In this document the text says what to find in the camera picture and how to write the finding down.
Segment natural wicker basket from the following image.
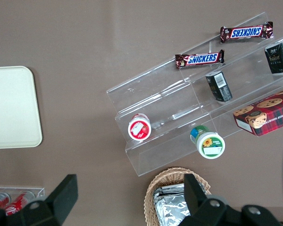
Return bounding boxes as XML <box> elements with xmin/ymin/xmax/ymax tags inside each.
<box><xmin>143</xmin><ymin>167</ymin><xmax>212</xmax><ymax>226</ymax></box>

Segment Snickers chocolate bar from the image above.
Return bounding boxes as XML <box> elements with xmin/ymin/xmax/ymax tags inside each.
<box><xmin>175</xmin><ymin>49</ymin><xmax>225</xmax><ymax>70</ymax></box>
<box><xmin>220</xmin><ymin>21</ymin><xmax>274</xmax><ymax>44</ymax></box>

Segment clear acrylic bottle rack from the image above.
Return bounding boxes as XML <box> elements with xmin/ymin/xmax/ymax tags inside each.
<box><xmin>0</xmin><ymin>186</ymin><xmax>46</xmax><ymax>212</ymax></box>

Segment silver foil packets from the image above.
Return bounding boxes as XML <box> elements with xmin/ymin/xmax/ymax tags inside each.
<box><xmin>155</xmin><ymin>187</ymin><xmax>192</xmax><ymax>226</ymax></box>

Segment green lid yogurt cup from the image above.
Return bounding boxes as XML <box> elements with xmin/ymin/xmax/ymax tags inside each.
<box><xmin>189</xmin><ymin>125</ymin><xmax>226</xmax><ymax>160</ymax></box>

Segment beige plastic tray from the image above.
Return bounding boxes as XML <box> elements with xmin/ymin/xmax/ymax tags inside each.
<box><xmin>0</xmin><ymin>65</ymin><xmax>43</xmax><ymax>150</ymax></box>

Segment clear acrylic stepped stand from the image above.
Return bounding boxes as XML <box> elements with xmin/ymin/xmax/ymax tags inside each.
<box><xmin>106</xmin><ymin>11</ymin><xmax>283</xmax><ymax>178</ymax></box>

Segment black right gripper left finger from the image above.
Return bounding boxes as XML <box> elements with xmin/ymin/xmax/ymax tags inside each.
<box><xmin>14</xmin><ymin>174</ymin><xmax>79</xmax><ymax>226</ymax></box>

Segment aluminium foil container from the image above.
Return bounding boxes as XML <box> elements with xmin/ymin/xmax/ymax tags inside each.
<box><xmin>152</xmin><ymin>186</ymin><xmax>163</xmax><ymax>212</ymax></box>

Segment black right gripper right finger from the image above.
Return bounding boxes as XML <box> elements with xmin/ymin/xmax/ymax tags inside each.
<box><xmin>176</xmin><ymin>173</ymin><xmax>230</xmax><ymax>226</ymax></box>

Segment red tartan cookie box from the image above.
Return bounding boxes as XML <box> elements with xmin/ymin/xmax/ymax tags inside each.
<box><xmin>233</xmin><ymin>85</ymin><xmax>283</xmax><ymax>137</ymax></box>

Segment small black carton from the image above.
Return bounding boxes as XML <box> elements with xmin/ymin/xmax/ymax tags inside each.
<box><xmin>205</xmin><ymin>70</ymin><xmax>233</xmax><ymax>103</ymax></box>
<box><xmin>264</xmin><ymin>38</ymin><xmax>283</xmax><ymax>75</ymax></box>

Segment red lid yogurt cup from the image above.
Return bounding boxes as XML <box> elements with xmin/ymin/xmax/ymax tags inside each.
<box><xmin>127</xmin><ymin>113</ymin><xmax>152</xmax><ymax>142</ymax></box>

